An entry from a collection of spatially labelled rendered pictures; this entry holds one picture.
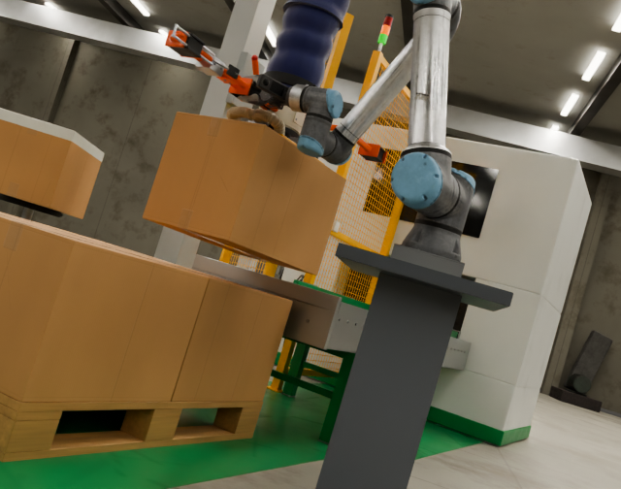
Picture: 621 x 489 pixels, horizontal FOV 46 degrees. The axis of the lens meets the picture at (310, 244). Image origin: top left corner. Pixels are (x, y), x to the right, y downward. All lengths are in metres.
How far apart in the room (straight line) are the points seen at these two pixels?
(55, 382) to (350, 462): 0.86
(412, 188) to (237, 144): 0.67
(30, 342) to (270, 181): 1.00
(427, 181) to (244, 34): 2.39
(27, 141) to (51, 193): 0.29
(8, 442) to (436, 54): 1.55
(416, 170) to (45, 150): 2.23
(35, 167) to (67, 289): 2.03
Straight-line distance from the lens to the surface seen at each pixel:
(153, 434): 2.32
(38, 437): 1.95
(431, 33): 2.28
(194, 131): 2.57
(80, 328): 1.92
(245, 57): 4.16
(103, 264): 1.91
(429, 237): 2.21
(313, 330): 2.83
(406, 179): 2.09
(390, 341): 2.16
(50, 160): 3.81
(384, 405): 2.17
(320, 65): 2.78
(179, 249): 4.04
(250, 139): 2.42
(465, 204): 2.26
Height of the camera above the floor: 0.58
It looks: 4 degrees up
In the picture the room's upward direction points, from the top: 17 degrees clockwise
